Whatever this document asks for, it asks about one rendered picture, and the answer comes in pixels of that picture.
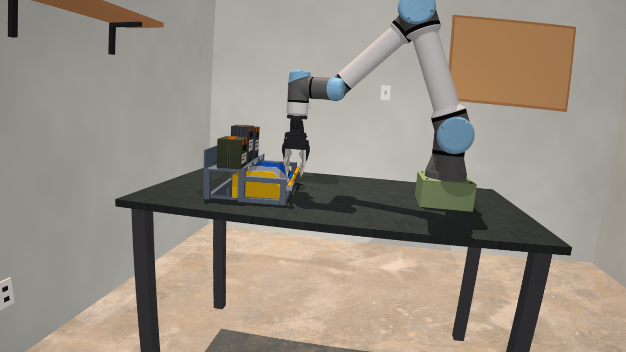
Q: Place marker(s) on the olive green storage case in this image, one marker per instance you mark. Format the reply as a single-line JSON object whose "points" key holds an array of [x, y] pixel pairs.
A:
{"points": [[231, 152]]}

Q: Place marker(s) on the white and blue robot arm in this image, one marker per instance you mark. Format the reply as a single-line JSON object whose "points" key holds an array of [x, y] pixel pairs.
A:
{"points": [[419, 23]]}

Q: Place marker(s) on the dark grey tool case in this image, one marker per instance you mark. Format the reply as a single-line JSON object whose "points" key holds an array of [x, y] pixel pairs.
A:
{"points": [[245, 131], [256, 142]]}

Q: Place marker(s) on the blue bin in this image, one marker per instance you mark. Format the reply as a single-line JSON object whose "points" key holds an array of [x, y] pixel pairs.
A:
{"points": [[280, 166]]}

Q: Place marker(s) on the grey metal shelf rack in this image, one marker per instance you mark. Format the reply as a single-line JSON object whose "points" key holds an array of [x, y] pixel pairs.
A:
{"points": [[224, 191]]}

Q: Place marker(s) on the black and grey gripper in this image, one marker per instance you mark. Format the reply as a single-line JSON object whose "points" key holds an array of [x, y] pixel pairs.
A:
{"points": [[295, 139]]}

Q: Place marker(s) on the yellow vertical bar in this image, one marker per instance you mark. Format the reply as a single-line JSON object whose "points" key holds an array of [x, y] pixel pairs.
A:
{"points": [[294, 176]]}

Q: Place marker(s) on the yellow open bin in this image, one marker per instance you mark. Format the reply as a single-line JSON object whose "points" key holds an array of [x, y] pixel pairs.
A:
{"points": [[257, 189]]}

